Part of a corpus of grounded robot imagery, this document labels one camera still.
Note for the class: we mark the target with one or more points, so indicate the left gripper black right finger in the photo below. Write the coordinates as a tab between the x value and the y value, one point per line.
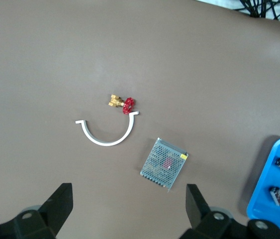
200	219

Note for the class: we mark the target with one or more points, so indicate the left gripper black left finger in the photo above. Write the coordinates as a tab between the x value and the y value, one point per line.
50	216

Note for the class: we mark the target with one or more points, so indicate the short dark electrolytic capacitor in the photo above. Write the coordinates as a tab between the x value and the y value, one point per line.
278	196

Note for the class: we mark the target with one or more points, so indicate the blue plastic tray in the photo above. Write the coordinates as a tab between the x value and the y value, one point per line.
261	199

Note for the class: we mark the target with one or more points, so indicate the metal mesh power supply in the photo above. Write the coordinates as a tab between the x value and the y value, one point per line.
163	164

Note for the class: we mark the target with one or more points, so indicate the brass valve red handwheel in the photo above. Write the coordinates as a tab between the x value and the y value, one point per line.
128	105

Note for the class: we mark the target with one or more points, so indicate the white curved plastic bracket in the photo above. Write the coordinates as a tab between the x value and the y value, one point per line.
105	144

